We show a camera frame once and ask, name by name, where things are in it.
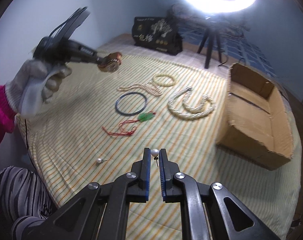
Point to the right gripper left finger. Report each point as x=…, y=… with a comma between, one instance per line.
x=140, y=190

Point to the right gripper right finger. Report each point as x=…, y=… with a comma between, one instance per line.
x=170, y=192

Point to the pearl earring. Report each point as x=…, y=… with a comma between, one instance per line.
x=100, y=160
x=155, y=154

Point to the brown leather watch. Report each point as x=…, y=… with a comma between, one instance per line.
x=111, y=62

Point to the blue bangle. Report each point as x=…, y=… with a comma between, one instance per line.
x=131, y=103

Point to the pink sleeve forearm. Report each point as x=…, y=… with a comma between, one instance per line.
x=7, y=115

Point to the left gloved hand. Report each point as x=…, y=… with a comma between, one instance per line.
x=34, y=85

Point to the yellow striped cloth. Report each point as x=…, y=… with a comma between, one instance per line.
x=81, y=125

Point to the cardboard box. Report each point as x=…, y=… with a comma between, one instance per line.
x=254, y=120

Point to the black snack bag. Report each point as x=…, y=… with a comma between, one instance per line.
x=157, y=33

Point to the striped trouser leg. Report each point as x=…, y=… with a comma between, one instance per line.
x=24, y=200

